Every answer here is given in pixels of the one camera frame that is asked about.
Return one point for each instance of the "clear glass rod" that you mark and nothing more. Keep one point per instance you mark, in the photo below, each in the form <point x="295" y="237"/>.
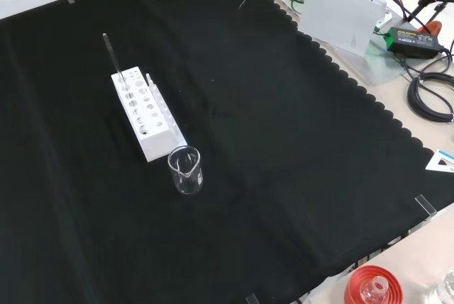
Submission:
<point x="113" y="59"/>

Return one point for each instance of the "white test tube rack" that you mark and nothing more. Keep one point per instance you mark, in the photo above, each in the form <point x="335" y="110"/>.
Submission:
<point x="156" y="137"/>

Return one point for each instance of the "black bench cloth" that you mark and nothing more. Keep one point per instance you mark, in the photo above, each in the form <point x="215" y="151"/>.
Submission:
<point x="248" y="141"/>

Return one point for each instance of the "clear glass beaker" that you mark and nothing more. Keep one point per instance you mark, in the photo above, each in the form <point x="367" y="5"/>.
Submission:
<point x="186" y="183"/>

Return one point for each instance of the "pale board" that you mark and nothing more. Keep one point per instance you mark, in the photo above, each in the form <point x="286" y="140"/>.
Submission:
<point x="337" y="17"/>

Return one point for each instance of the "black power adapter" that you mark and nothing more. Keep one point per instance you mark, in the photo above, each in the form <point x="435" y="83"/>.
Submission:
<point x="413" y="43"/>

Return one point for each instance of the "white blue triangle ruler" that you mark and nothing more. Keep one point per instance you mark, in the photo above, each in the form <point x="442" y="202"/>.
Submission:
<point x="434" y="166"/>

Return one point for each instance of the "clear round-bottom flask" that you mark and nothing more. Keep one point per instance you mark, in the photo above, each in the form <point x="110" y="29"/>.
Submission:
<point x="376" y="288"/>

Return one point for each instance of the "orange clamp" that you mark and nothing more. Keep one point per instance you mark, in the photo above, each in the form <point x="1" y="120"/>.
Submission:
<point x="432" y="27"/>

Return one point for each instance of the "clear glass vessel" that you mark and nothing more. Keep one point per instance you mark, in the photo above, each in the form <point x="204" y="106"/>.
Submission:
<point x="447" y="290"/>

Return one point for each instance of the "clear base plate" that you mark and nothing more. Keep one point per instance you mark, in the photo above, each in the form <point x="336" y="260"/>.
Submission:
<point x="376" y="66"/>

